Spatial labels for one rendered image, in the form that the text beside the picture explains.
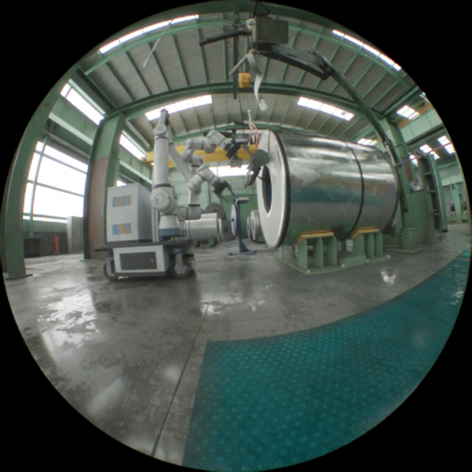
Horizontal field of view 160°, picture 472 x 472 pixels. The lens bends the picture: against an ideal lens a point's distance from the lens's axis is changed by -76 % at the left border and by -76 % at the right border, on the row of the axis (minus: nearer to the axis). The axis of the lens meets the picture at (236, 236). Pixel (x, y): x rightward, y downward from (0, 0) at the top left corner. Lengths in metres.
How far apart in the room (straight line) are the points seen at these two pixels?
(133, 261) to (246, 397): 1.26
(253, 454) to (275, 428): 0.06
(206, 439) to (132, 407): 0.16
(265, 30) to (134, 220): 1.68
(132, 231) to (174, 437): 1.41
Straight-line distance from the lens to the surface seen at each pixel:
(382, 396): 0.42
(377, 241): 1.94
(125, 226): 1.54
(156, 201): 1.22
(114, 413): 0.43
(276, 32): 1.28
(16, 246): 2.77
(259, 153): 1.41
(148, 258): 1.38
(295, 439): 0.34
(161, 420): 0.38
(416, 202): 3.20
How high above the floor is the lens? 0.32
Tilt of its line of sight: level
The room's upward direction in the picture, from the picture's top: 4 degrees counter-clockwise
